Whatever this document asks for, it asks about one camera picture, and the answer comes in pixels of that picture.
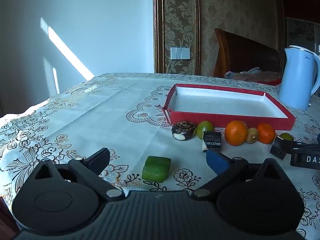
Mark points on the green citrus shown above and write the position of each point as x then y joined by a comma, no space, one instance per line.
286,136
203,127

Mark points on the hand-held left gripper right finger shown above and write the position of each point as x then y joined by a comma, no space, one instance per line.
217,161

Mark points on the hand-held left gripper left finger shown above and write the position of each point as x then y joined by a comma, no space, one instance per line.
98,161

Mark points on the red cardboard box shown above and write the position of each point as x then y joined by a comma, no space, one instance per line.
225,102

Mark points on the white wall switch panel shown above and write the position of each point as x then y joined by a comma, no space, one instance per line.
180,53

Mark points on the gold-framed floral wall panel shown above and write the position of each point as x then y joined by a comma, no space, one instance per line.
177,25

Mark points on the patterned wardrobe door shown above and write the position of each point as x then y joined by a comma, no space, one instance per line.
300,32

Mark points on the wooden bed headboard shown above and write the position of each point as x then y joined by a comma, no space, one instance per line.
240,55

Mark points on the large orange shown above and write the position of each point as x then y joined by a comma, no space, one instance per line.
235,133

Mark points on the brown kiwi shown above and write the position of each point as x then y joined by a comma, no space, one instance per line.
252,135

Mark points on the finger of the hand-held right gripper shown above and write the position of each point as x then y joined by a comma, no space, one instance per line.
303,144

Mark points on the round chocolate nut cake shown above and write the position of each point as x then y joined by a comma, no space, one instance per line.
183,130

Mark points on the small orange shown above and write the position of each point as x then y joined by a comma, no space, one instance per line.
266,133

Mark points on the folded bedding pile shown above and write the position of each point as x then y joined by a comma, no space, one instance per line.
250,76

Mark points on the green cake block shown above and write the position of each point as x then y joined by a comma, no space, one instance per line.
156,168

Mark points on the light blue electric kettle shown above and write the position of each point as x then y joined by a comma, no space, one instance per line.
297,80

